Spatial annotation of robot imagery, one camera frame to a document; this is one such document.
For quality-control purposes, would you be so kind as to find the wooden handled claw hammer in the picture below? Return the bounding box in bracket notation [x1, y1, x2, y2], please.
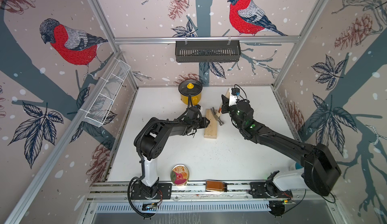
[211, 88, 231, 126]

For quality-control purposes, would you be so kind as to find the wooden block with nails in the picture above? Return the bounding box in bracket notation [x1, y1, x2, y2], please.
[204, 109, 218, 139]

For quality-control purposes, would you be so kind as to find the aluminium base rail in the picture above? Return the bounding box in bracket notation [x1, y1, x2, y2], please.
[85, 180, 336, 203]

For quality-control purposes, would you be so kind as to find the small brown box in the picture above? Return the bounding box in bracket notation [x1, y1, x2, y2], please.
[206, 180, 227, 192]

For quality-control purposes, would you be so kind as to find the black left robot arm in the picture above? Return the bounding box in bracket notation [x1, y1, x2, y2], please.
[127, 95, 210, 220]

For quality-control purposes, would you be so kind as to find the black hanging wall basket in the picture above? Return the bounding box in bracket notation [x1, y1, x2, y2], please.
[175, 40, 241, 63]

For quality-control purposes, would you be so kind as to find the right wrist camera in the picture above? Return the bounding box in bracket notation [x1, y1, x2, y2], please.
[228, 87, 240, 107]

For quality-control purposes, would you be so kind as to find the round decorated tin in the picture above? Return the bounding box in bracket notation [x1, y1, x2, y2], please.
[170, 165, 189, 186]

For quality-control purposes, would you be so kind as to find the teal and white round container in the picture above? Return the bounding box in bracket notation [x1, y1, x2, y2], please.
[294, 163, 303, 170]

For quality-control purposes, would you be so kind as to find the yellow pot with glass lid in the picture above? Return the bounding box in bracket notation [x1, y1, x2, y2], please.
[178, 80, 203, 105]

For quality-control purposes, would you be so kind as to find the white wire mesh shelf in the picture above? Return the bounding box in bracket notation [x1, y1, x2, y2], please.
[83, 59, 131, 127]

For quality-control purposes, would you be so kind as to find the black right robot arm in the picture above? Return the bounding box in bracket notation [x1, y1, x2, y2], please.
[221, 87, 341, 196]

